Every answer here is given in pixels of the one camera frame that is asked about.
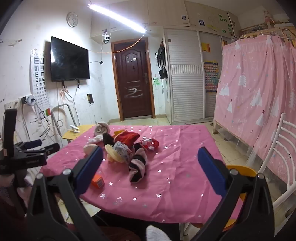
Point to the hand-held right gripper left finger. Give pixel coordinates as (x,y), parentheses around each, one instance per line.
(89,171)

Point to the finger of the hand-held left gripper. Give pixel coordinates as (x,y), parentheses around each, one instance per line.
(33,144)
(52,147)

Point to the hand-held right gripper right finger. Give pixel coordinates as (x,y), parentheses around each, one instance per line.
(211,171)

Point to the orange box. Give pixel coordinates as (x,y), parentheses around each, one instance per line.
(97,182)

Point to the cream sock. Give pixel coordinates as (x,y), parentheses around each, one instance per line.
(90,148)

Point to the white patterned cloth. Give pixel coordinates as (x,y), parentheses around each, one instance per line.
(122,151)

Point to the grey white sock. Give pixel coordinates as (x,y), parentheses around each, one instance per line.
(101,128)

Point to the black white striped sock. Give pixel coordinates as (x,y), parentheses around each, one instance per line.
(138,168)

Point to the red knitted cloth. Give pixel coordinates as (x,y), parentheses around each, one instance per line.
(126,137)

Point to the red white patterned sock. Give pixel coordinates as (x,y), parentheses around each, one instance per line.
(150,143)

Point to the person's left forearm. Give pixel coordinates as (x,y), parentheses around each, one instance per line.
(8,197)

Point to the white tube on side table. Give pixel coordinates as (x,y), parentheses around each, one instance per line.
(74,128)

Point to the pink star print tablecloth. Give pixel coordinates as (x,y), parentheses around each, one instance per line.
(175,162)

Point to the white charger plug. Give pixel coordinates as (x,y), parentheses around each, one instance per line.
(31,100)

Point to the eye test chart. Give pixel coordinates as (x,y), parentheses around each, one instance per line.
(39,76)

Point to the white louvered wardrobe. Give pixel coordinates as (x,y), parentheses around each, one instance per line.
(185,92)

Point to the white knitted cloth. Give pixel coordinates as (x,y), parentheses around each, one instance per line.
(157,235)

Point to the white metal chair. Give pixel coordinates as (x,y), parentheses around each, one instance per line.
(282,120)

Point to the pink tree print curtain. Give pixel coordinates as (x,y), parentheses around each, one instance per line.
(252,92)

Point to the dark brown door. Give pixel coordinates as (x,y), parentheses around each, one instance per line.
(134,76)

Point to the small black hanging bag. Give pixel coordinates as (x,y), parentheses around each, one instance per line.
(163,73)

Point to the large black hanging bag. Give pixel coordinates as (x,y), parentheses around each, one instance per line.
(161,55)

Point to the ceiling light tube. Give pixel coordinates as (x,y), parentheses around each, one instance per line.
(115,16)

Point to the large square code sticker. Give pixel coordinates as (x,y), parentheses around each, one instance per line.
(201,23)

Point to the white overhead cabinet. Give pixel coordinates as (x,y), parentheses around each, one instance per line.
(166,14)

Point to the grey metal tube frame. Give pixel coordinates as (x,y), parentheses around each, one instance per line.
(53,113)

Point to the white wall socket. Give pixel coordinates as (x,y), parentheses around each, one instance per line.
(11,104)

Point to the black wall television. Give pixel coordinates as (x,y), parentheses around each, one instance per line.
(69,59)

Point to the colourful grid wall poster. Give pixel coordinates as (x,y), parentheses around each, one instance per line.
(211,76)

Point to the white security camera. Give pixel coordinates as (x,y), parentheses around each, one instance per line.
(106,38)

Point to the yellow wall poster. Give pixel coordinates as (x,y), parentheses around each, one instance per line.
(205,47)

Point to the white wall clock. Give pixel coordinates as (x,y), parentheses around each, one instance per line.
(72,19)

